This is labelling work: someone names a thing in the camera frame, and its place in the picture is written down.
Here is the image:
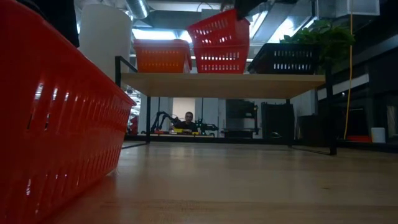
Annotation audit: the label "silver ventilation duct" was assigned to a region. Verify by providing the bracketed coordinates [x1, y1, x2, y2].
[126, 0, 150, 20]

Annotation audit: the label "black cabinet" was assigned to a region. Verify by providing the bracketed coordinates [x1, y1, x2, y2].
[261, 101, 295, 140]

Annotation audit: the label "white cup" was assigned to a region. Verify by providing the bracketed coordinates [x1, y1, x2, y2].
[371, 126, 386, 144]

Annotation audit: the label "grey ceiling box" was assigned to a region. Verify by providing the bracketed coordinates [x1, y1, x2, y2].
[200, 8, 223, 22]

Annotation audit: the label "green potted plant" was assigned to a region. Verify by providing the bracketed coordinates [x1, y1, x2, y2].
[279, 19, 356, 74]

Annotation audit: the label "black equipment rack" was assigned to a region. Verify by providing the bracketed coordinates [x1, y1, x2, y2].
[224, 99, 260, 139]

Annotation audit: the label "orange flat tray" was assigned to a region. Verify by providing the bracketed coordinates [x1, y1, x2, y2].
[346, 134, 373, 143]

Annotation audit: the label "wooden shelf black metal legs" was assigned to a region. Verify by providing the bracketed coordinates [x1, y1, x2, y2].
[114, 55, 338, 156]

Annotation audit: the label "orange plastic basket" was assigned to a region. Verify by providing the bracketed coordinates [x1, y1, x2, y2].
[135, 45, 192, 74]

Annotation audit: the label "person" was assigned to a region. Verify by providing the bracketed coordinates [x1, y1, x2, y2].
[169, 111, 200, 133]

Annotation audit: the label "white shade table lamp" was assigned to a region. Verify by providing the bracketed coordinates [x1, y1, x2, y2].
[77, 3, 134, 83]

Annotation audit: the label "white ceiling unit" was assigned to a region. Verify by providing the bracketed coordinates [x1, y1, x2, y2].
[317, 0, 381, 18]

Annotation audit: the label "black shelving unit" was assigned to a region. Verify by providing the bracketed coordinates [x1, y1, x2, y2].
[317, 18, 398, 153]

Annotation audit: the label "black metal rig frame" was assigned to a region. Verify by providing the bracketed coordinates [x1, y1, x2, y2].
[123, 133, 398, 154]

